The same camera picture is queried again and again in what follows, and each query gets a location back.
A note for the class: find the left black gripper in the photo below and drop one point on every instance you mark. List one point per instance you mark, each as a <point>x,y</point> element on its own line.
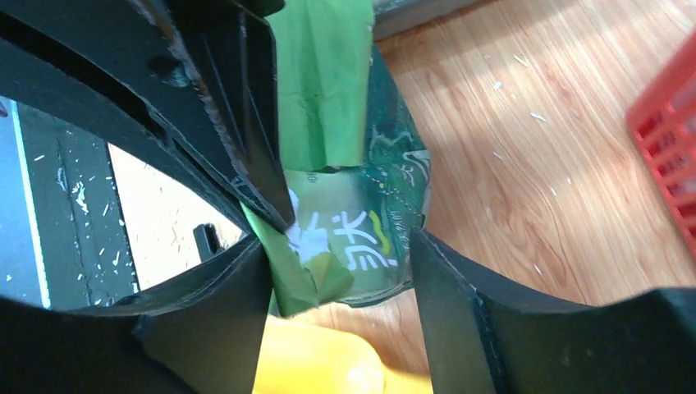
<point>188,87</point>

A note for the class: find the black bag clip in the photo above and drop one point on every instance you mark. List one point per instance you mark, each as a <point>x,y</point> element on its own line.
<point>207,241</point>

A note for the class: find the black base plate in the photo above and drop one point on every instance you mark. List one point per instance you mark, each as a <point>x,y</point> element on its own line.
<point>64,243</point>

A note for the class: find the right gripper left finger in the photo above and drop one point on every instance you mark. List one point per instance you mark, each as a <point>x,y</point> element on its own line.
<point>199,332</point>

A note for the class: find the red shopping basket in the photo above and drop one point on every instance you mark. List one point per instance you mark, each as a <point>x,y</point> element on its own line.
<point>661,122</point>

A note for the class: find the grey litter box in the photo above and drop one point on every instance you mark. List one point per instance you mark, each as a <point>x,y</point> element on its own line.
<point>396,16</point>

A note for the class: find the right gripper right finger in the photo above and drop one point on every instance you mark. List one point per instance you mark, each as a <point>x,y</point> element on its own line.
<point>485,333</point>

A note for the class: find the yellow plastic scoop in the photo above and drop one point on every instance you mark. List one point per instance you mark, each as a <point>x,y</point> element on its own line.
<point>303,358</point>

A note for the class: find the green litter bag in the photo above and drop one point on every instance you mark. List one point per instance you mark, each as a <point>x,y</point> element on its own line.
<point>357,171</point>

